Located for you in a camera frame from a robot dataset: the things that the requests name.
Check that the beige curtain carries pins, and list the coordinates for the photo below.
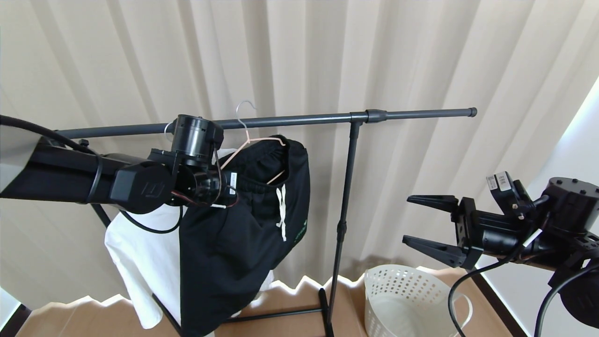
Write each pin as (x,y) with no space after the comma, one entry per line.
(374,56)

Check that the white garment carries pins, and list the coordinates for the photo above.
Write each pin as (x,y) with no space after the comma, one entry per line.
(140,262)

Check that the white laundry basket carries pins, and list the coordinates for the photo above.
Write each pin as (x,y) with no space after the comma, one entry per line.
(407,318)

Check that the black clothes rack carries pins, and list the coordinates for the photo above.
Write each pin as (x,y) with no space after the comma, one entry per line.
(412,113)

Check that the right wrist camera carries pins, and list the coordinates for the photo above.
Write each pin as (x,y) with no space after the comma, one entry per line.
(507,192)

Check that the black garment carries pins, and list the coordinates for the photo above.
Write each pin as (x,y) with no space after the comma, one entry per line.
(224,252)

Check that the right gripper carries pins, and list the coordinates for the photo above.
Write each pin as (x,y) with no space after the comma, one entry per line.
(491,234)

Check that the pink clothes hanger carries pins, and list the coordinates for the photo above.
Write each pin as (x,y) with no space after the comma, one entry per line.
(167,130)
(243,126)

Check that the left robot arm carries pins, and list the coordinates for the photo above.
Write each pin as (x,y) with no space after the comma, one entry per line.
(70,173)

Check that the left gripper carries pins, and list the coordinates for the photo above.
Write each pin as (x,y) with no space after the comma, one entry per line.
(222,185)

